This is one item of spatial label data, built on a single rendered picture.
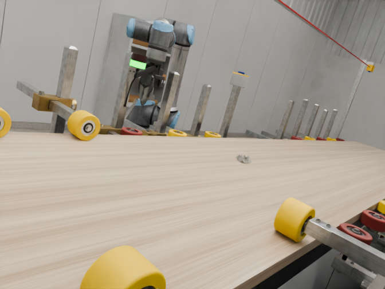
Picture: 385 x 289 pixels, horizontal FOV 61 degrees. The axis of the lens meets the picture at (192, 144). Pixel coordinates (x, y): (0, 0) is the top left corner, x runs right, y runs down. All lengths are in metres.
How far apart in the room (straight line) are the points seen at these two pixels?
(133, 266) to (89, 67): 4.08
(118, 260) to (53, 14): 3.84
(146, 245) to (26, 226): 0.18
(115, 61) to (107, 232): 3.77
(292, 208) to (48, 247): 0.46
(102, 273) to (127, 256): 0.03
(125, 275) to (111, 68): 4.02
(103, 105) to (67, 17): 1.10
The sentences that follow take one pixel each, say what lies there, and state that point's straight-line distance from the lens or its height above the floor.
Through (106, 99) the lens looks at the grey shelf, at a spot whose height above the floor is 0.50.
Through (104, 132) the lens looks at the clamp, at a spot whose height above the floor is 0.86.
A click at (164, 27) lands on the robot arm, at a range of 1.49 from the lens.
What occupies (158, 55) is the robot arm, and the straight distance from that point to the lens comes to 1.49.
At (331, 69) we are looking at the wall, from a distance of 9.43.
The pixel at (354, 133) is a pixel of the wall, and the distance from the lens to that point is 9.07.
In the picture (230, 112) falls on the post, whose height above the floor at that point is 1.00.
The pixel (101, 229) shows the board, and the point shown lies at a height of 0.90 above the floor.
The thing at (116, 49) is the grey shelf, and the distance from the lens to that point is 4.28.
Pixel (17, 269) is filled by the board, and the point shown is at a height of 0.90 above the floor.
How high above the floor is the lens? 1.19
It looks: 13 degrees down
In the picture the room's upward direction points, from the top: 16 degrees clockwise
